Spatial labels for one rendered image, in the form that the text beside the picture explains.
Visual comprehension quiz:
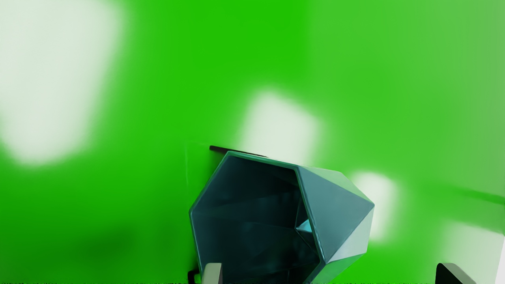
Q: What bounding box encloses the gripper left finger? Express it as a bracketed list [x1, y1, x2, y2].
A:
[201, 263, 223, 284]

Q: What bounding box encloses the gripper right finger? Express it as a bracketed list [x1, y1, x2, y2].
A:
[435, 262, 477, 284]

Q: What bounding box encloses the teal faceted mug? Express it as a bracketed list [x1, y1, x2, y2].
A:
[189, 150, 375, 284]

